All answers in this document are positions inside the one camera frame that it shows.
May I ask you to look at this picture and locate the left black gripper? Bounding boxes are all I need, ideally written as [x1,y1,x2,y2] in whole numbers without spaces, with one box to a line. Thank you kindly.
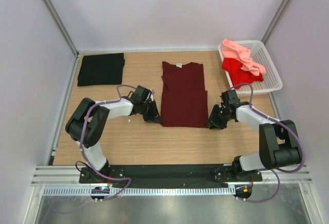
[139,99,162,124]

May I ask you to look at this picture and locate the dark red t shirt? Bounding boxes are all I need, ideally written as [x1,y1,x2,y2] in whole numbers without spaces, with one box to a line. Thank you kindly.
[160,61,208,128]

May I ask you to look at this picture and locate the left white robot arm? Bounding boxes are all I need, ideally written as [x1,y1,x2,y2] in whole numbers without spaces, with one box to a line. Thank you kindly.
[65,85,162,183]

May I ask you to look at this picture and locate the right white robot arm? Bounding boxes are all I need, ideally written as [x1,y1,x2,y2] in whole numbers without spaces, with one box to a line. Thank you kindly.
[206,89,305,181]

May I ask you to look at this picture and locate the bright red t shirt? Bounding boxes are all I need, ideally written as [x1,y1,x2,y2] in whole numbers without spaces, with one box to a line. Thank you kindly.
[222,58,264,86]

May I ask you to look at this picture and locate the folded black t shirt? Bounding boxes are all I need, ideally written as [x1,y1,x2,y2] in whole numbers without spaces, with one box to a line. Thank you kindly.
[77,53,125,87]

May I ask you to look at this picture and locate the pink t shirt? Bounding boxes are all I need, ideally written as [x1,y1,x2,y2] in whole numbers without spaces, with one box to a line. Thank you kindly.
[221,39,266,76]

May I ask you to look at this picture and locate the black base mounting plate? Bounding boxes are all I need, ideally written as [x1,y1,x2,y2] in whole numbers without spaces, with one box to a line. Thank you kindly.
[79,164,262,189]

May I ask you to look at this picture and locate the white slotted cable duct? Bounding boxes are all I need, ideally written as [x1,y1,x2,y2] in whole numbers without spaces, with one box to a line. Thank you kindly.
[43,185,235,197]

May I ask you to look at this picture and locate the aluminium front rail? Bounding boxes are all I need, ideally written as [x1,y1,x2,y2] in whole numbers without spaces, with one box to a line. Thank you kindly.
[31,165,313,186]

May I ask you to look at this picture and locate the left aluminium frame post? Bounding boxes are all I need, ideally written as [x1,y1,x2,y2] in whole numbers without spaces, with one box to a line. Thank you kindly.
[42,0,79,58]

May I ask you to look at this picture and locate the aluminium frame post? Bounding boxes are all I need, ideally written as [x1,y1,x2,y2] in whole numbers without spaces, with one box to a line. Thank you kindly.
[261,0,292,45]
[42,0,79,58]

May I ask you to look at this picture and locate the right aluminium frame post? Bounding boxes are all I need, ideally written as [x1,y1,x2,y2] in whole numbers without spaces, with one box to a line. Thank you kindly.
[261,0,292,45]

